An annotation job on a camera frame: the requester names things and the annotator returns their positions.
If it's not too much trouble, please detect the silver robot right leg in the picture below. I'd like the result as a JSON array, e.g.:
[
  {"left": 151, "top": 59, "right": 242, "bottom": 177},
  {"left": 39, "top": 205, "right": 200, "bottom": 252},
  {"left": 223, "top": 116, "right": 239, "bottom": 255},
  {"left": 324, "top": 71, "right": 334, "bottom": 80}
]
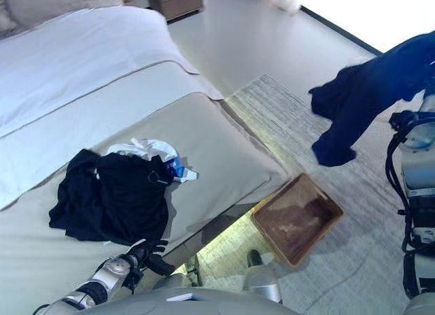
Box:
[{"left": 244, "top": 249, "right": 283, "bottom": 304}]

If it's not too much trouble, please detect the black garment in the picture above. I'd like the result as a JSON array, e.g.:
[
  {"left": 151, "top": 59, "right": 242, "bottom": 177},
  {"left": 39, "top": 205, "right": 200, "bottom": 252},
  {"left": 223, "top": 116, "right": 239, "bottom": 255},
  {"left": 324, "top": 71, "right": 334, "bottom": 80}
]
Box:
[{"left": 49, "top": 148, "right": 173, "bottom": 246}]

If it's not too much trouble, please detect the white garment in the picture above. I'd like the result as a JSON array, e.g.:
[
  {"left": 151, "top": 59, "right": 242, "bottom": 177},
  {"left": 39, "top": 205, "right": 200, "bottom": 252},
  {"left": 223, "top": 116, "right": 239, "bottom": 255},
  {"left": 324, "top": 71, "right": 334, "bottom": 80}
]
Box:
[{"left": 107, "top": 137, "right": 200, "bottom": 185}]

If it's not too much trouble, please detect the blue garment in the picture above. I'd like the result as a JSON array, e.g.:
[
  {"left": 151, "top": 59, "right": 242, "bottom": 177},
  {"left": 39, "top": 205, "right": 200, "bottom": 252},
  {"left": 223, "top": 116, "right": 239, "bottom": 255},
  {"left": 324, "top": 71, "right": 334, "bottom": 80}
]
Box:
[{"left": 309, "top": 32, "right": 435, "bottom": 168}]

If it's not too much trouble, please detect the black floor rail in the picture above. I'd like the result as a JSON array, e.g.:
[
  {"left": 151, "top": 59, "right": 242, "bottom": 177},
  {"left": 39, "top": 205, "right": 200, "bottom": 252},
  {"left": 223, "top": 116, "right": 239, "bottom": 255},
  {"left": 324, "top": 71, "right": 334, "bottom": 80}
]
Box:
[{"left": 298, "top": 5, "right": 385, "bottom": 56}]

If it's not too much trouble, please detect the silver robot left leg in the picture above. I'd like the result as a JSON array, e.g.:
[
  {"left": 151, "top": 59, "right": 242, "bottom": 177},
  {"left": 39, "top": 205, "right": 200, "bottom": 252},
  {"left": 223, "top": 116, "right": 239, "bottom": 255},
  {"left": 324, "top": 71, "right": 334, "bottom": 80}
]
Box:
[{"left": 183, "top": 255, "right": 202, "bottom": 285}]

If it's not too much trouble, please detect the silver robot leg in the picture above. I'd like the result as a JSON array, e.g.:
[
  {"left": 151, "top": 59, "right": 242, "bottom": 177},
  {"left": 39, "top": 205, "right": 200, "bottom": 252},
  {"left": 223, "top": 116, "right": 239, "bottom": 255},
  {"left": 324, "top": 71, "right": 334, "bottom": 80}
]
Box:
[
  {"left": 244, "top": 249, "right": 283, "bottom": 304},
  {"left": 183, "top": 255, "right": 202, "bottom": 285}
]

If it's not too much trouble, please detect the large grey rug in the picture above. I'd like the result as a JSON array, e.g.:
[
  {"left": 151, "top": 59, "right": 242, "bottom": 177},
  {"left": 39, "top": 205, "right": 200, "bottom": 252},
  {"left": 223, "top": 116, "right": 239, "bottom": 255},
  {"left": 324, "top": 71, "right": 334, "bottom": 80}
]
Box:
[{"left": 169, "top": 73, "right": 435, "bottom": 315}]

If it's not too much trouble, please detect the wooden basket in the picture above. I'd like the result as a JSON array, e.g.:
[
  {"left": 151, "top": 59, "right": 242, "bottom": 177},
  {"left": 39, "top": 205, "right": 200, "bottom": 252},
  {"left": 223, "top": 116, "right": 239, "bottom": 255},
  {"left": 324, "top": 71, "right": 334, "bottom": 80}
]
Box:
[{"left": 250, "top": 173, "right": 345, "bottom": 269}]

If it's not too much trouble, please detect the beige bed blanket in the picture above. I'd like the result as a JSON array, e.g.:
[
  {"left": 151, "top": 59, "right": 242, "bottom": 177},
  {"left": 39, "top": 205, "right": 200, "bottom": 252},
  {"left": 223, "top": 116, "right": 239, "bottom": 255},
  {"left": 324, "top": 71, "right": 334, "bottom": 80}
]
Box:
[{"left": 0, "top": 92, "right": 290, "bottom": 315}]

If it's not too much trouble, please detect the grey robot torso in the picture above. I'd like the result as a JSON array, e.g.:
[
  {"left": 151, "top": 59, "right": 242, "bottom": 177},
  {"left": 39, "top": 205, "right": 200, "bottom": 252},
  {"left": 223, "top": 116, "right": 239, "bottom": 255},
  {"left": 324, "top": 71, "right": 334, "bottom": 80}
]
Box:
[{"left": 101, "top": 287, "right": 296, "bottom": 315}]

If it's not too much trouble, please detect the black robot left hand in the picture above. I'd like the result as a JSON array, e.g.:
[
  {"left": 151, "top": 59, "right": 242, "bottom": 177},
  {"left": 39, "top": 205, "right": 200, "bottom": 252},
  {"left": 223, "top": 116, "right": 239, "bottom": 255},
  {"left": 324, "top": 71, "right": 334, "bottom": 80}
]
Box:
[{"left": 127, "top": 239, "right": 176, "bottom": 277}]

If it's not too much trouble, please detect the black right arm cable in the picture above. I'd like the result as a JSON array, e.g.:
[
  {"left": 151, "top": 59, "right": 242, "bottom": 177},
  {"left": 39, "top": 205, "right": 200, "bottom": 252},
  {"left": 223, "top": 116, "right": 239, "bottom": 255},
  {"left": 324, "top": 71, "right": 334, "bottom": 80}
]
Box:
[{"left": 385, "top": 110, "right": 425, "bottom": 254}]

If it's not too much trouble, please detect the white duvet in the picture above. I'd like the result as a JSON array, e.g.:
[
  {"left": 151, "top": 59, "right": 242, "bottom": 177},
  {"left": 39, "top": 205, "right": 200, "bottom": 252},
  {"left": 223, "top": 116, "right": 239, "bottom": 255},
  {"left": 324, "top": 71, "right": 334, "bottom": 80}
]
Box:
[{"left": 0, "top": 5, "right": 201, "bottom": 210}]

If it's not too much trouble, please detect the bright window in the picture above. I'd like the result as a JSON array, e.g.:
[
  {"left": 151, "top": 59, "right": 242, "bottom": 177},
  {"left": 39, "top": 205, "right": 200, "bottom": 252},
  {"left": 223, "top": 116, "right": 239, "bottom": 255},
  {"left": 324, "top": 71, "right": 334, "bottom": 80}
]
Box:
[{"left": 298, "top": 0, "right": 435, "bottom": 54}]

